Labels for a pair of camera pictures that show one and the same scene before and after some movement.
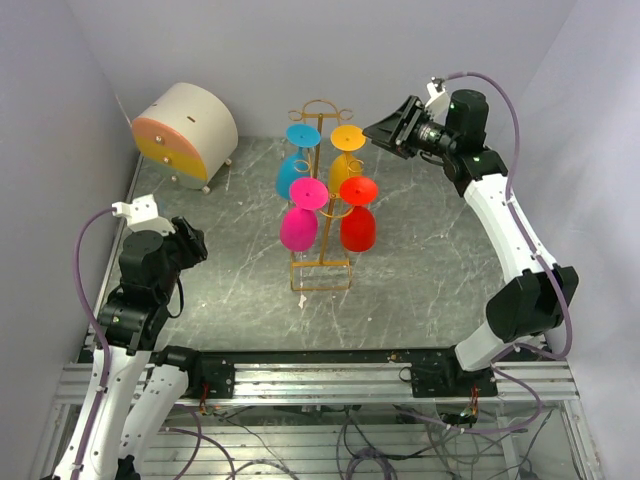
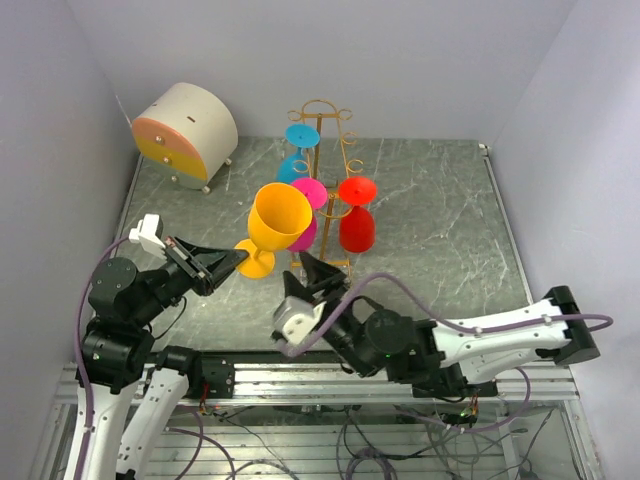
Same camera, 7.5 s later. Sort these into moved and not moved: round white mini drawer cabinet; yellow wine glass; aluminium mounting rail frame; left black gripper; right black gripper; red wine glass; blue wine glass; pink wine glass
Moved: yellow wine glass; left black gripper; right black gripper
Not moved: blue wine glass; round white mini drawer cabinet; aluminium mounting rail frame; pink wine glass; red wine glass
